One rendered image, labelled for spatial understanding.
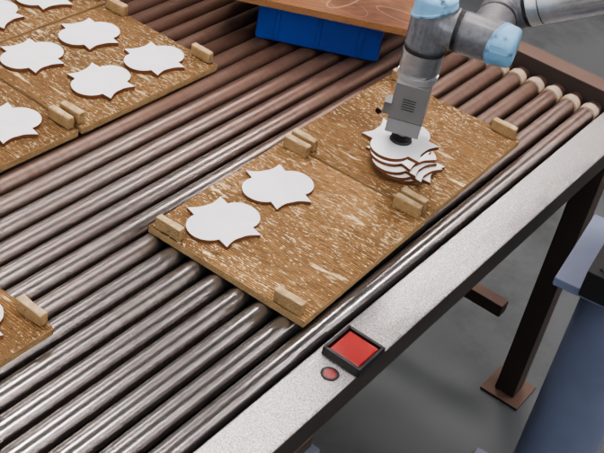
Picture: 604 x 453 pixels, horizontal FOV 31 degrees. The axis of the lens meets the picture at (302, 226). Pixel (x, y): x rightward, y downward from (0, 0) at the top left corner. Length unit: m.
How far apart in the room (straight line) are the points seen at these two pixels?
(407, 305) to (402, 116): 0.34
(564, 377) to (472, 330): 0.98
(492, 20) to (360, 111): 0.56
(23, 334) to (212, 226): 0.42
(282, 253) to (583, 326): 0.70
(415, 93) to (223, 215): 0.41
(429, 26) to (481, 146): 0.53
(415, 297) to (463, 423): 1.14
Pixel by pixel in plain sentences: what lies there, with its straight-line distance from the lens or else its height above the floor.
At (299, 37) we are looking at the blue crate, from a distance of 2.60.
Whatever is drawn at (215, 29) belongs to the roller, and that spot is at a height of 0.92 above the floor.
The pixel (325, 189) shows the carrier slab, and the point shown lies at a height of 0.94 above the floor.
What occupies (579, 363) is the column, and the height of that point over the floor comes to 0.65.
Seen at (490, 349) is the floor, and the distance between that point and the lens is 3.29.
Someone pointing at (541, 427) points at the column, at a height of 0.43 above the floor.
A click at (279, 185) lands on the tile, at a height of 0.94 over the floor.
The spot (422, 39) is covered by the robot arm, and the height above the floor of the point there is 1.30.
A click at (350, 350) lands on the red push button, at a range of 1.79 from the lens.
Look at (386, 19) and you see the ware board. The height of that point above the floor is 1.04.
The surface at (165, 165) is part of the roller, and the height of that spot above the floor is 0.92.
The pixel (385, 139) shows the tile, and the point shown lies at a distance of 2.04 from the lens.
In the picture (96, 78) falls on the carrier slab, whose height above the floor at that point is 0.95.
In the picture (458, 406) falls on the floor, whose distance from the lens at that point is 3.09.
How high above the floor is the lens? 2.15
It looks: 37 degrees down
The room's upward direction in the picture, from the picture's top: 12 degrees clockwise
